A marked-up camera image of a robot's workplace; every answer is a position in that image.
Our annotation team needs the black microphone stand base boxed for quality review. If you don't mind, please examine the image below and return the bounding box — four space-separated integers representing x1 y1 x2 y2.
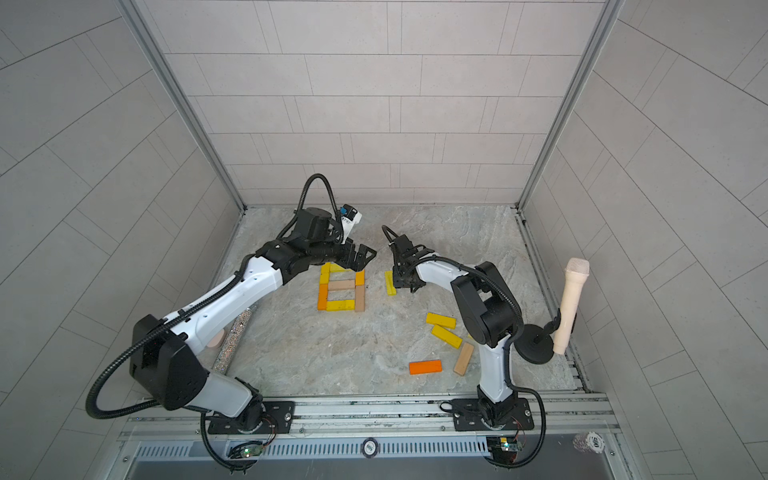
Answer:
514 309 562 365

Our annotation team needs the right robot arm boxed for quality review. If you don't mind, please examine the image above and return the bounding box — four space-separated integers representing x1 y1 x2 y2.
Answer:
382 226 534 430

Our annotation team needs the tan block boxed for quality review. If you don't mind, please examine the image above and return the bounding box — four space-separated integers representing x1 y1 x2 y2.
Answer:
354 285 366 312
453 341 474 376
327 279 356 291

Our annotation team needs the left circuit board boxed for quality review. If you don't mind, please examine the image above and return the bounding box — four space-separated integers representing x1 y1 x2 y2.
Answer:
228 440 268 460

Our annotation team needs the right circuit board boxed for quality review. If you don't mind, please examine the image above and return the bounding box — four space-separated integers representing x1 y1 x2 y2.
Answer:
486 437 523 465

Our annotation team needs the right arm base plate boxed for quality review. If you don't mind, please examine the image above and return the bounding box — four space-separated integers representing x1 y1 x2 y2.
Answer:
440 395 535 432

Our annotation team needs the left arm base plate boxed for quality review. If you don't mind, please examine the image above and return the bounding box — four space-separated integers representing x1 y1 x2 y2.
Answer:
207 401 296 435

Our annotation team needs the circuit board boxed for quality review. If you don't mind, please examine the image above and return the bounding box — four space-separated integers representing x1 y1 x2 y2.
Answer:
486 437 523 465
228 440 268 460

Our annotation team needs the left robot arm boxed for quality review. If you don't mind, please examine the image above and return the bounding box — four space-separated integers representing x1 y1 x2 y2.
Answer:
85 188 376 428

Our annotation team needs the glitter silver microphone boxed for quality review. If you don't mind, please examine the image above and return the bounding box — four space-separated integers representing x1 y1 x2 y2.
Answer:
211 308 253 375

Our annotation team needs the beige microphone on stand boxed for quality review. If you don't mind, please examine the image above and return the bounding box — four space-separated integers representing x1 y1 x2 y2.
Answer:
553 258 590 355

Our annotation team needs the aluminium rail frame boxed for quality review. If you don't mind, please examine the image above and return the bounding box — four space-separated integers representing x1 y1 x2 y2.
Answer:
116 392 621 440

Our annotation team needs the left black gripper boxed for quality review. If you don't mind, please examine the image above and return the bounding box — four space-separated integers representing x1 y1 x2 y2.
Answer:
307 232 379 271

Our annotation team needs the pink round pad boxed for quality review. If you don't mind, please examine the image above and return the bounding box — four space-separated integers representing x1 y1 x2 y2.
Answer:
207 330 226 349

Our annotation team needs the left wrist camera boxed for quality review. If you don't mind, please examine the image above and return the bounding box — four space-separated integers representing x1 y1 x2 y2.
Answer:
339 204 362 242

